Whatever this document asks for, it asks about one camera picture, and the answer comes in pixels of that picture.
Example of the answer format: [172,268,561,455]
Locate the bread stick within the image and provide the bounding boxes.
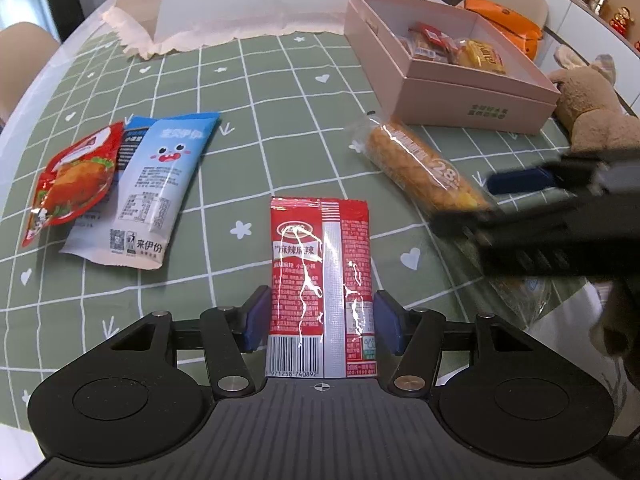
[348,113,494,216]

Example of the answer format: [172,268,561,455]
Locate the red spicy snack packet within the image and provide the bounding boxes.
[266,197,378,379]

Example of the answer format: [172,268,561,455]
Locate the red chicken snack pouch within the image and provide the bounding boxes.
[22,122,124,247]

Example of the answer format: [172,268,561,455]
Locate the brown plush toy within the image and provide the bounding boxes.
[549,44,640,153]

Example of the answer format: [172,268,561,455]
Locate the yellow wrapped pastry in box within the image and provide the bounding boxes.
[454,38,506,75]

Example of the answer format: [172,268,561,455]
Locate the orange snack bag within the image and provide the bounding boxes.
[463,0,542,61]

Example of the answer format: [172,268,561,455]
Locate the pink cardboard box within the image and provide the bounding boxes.
[344,0,560,134]

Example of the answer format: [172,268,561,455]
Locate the red wrapped snack in box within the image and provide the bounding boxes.
[407,22,454,64]

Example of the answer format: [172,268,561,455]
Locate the green grid tablecloth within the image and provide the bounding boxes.
[0,29,591,430]

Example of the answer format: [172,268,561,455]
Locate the light blue snack packet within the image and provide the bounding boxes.
[61,112,220,270]

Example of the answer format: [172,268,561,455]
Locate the beige dining chair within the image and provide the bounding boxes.
[0,22,60,126]

